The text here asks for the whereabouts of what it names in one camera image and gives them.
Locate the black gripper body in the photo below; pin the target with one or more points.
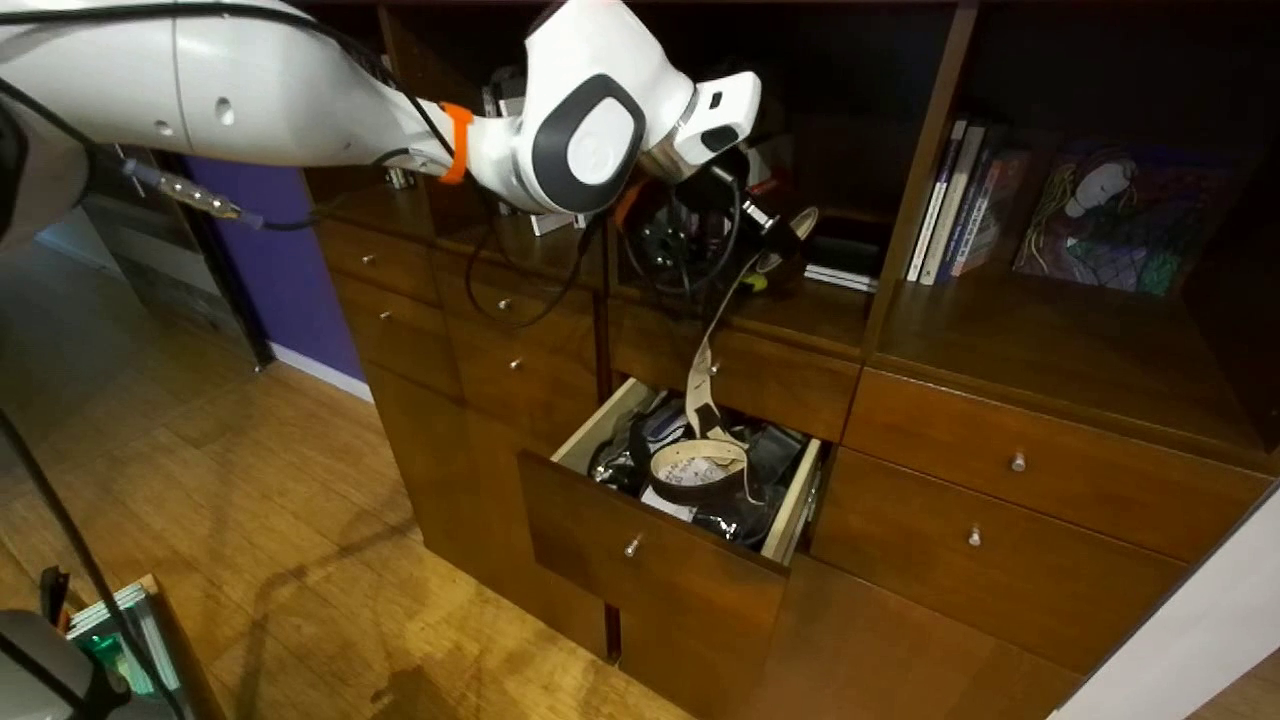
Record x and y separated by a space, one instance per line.
682 236

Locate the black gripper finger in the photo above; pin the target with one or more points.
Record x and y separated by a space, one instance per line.
764 223
771 264

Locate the brown leather belt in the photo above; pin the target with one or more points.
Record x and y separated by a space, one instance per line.
703 380

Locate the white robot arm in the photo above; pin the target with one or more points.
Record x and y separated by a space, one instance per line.
265 93

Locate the small metal drawer knob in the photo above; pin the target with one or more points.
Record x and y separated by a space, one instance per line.
505 306
635 545
384 316
975 538
1016 463
514 362

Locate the open wooden drawer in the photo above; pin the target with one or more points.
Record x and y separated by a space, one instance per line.
600 524

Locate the small yellow-green ball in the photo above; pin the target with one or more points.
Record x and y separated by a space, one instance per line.
758 283

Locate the small white flat object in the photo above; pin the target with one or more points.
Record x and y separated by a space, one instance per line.
842 278

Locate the white upright book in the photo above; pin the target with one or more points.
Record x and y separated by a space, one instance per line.
935 203

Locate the black pouch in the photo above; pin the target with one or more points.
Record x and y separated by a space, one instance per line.
778 454

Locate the row of books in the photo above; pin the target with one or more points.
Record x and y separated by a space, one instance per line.
961 205

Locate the dark upright book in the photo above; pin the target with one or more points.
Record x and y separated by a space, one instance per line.
1001 213

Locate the glossy black package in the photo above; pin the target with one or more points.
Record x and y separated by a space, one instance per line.
614 466

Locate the colourful picture book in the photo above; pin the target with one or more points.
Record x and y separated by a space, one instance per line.
1123 226

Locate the brown wooden shelf cabinet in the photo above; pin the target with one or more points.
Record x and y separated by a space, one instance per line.
1067 481

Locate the gray metal bar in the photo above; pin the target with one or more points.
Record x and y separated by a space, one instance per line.
186 194

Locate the white panel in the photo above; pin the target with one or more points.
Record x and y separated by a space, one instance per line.
1187 625

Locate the green and white box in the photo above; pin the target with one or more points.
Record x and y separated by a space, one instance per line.
121 645

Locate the gray round object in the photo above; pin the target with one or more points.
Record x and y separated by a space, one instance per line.
40 672

